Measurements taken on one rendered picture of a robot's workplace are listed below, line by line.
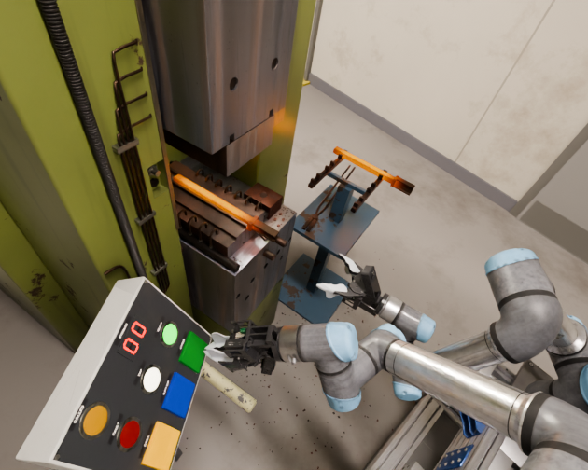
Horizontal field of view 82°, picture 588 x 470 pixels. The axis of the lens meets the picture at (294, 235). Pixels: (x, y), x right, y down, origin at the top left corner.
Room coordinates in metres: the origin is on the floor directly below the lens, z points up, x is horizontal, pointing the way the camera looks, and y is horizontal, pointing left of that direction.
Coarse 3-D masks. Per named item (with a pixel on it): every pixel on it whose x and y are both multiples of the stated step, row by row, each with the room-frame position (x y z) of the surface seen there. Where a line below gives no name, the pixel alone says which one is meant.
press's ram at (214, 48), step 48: (144, 0) 0.66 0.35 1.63; (192, 0) 0.62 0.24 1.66; (240, 0) 0.69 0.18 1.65; (288, 0) 0.84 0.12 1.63; (192, 48) 0.62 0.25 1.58; (240, 48) 0.69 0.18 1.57; (288, 48) 0.86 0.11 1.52; (192, 96) 0.62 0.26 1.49; (240, 96) 0.70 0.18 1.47; (192, 144) 0.63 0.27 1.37
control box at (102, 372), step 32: (128, 288) 0.34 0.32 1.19; (96, 320) 0.27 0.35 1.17; (128, 320) 0.27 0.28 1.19; (160, 320) 0.31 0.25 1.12; (192, 320) 0.37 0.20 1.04; (96, 352) 0.20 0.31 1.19; (128, 352) 0.22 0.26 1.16; (160, 352) 0.25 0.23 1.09; (64, 384) 0.14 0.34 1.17; (96, 384) 0.15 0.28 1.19; (128, 384) 0.17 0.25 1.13; (160, 384) 0.20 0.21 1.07; (64, 416) 0.09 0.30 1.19; (128, 416) 0.12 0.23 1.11; (160, 416) 0.15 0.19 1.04; (32, 448) 0.04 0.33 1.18; (64, 448) 0.05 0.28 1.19; (96, 448) 0.06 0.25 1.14; (128, 448) 0.08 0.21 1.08
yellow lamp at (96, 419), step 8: (96, 408) 0.11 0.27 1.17; (104, 408) 0.12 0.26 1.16; (88, 416) 0.10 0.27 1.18; (96, 416) 0.10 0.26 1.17; (104, 416) 0.11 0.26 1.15; (88, 424) 0.09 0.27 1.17; (96, 424) 0.09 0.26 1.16; (104, 424) 0.10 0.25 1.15; (88, 432) 0.08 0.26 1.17; (96, 432) 0.08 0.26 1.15
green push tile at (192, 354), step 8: (192, 336) 0.33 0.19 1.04; (192, 344) 0.31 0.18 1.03; (200, 344) 0.32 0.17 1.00; (184, 352) 0.28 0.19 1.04; (192, 352) 0.29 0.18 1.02; (200, 352) 0.31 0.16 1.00; (184, 360) 0.27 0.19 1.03; (192, 360) 0.28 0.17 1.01; (200, 360) 0.29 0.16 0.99; (192, 368) 0.26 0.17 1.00; (200, 368) 0.27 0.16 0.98
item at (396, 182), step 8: (336, 152) 1.36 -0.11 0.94; (344, 152) 1.36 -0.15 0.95; (352, 160) 1.32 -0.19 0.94; (360, 160) 1.32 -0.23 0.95; (368, 168) 1.29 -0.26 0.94; (376, 168) 1.29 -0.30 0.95; (384, 176) 1.25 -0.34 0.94; (392, 176) 1.25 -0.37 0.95; (392, 184) 1.22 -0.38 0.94; (400, 184) 1.22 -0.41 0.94; (408, 184) 1.21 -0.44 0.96; (408, 192) 1.20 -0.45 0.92
